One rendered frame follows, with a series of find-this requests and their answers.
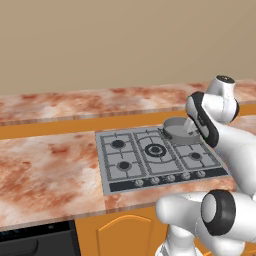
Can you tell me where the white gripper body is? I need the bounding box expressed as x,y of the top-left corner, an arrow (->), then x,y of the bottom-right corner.
184,117 -> 201,136

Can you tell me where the black oven door handle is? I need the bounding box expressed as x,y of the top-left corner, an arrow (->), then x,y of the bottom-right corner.
0,237 -> 40,256

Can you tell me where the orange cupboard door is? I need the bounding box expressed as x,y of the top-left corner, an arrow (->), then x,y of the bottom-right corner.
96,214 -> 156,256

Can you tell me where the grey metal pot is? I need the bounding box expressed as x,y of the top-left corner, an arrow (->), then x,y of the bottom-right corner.
162,116 -> 203,146

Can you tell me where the grey gas hob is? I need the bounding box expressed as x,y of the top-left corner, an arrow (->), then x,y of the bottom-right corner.
95,124 -> 231,196

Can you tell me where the black oven door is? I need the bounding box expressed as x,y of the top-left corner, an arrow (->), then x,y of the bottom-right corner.
0,219 -> 82,256

